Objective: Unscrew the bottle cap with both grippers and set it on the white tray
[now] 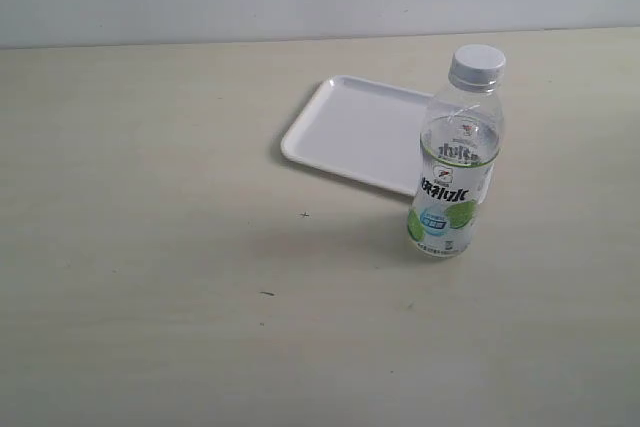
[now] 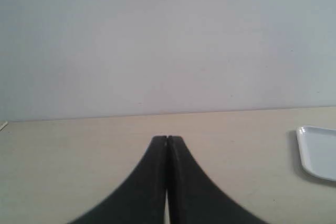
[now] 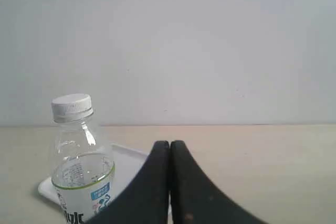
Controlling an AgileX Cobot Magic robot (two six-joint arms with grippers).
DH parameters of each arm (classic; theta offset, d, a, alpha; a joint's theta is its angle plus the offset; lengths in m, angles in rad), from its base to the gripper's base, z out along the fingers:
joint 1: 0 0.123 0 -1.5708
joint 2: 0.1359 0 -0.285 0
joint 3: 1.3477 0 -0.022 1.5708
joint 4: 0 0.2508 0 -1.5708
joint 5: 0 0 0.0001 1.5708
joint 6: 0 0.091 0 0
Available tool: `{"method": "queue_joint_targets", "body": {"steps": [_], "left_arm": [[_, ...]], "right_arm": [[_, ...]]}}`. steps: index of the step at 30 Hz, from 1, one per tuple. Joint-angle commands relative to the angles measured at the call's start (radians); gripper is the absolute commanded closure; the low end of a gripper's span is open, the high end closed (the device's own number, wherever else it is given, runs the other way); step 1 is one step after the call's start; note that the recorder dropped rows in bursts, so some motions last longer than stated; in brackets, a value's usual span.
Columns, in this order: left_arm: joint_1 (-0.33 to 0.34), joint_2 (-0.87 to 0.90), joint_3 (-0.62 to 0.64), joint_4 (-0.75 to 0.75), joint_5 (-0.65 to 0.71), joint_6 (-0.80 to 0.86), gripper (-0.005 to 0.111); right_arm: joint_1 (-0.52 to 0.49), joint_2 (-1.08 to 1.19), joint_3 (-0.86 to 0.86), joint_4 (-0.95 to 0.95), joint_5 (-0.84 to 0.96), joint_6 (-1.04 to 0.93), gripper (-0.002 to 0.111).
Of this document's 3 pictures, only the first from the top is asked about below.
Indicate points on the clear plastic water bottle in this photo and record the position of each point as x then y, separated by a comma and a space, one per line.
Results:
460, 139

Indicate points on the white bottle cap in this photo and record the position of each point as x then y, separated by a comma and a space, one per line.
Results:
477, 65

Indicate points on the white rectangular tray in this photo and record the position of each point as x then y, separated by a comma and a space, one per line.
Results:
361, 131

